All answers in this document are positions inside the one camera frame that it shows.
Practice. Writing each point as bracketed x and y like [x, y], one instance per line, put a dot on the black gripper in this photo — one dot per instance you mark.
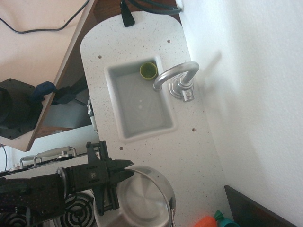
[100, 174]

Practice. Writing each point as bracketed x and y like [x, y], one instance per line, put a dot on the stainless steel pot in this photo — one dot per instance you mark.
[146, 199]

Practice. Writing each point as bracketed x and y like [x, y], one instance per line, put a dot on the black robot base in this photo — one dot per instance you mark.
[18, 115]

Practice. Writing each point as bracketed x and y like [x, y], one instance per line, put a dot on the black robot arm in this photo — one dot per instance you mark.
[43, 197]

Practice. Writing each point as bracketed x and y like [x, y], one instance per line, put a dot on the right stove burner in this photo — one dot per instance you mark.
[79, 211]

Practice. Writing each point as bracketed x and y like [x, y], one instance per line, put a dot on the stove burner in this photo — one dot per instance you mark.
[12, 220]
[79, 211]

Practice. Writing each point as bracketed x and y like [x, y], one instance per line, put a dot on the white toy sink basin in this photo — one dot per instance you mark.
[139, 111]

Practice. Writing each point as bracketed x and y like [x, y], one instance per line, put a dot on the silver stove knob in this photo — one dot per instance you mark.
[90, 108]

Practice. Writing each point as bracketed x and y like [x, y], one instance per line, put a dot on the blue clamp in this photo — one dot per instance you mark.
[62, 96]

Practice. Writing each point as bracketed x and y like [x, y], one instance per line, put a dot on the orange toy carrot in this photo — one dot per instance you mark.
[206, 221]

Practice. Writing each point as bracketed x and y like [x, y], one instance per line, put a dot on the green plastic cup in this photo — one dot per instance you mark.
[148, 71]

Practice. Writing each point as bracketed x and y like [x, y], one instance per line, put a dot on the silver toy faucet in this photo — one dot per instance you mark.
[181, 83]

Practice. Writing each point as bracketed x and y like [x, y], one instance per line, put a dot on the left stove burner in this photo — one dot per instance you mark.
[12, 220]

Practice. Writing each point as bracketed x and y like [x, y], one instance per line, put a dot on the teal plastic toy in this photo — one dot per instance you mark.
[221, 221]

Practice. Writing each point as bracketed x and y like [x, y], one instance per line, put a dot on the black strap clip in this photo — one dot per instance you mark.
[127, 17]

